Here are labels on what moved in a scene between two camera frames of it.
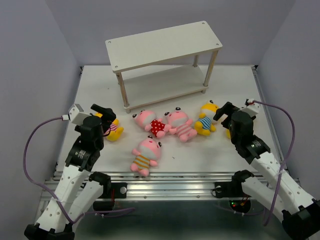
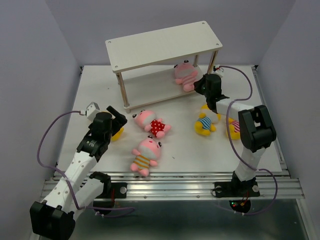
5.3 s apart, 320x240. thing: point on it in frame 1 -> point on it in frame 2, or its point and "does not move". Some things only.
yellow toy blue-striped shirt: x=205 y=123 does not move
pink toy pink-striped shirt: x=180 y=124 -> x=186 y=74
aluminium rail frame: x=171 y=173 does not move
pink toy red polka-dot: x=154 y=125 does not move
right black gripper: x=228 y=108 -> x=198 y=83
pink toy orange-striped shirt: x=149 y=152 does not move
